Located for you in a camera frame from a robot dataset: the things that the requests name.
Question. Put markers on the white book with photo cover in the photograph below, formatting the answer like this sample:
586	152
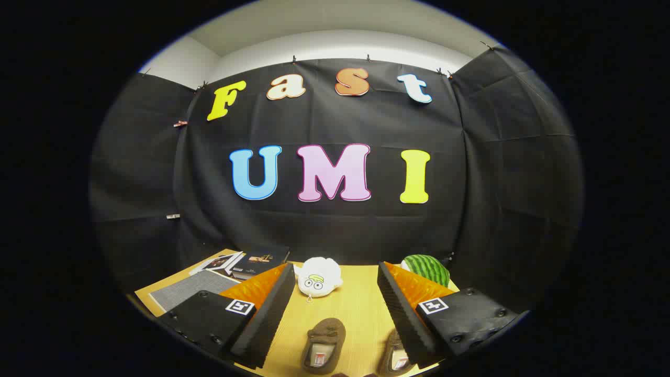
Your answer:
220	262

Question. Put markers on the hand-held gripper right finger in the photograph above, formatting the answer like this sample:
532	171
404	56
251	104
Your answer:
403	319

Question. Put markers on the grey fabric storage box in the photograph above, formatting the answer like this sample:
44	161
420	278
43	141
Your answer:
193	290

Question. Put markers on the brown fuzzy shoe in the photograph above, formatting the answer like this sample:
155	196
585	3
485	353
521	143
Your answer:
390	357
327	331

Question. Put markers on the watermelon slice plush toy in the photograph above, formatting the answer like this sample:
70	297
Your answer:
426	267

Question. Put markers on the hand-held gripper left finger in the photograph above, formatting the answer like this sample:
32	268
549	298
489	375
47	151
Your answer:
264	319

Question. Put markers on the white plush toy with face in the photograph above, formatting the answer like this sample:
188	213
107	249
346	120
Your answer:
319	272

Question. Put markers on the dark hardcover book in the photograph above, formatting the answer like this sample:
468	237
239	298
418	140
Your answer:
261	259

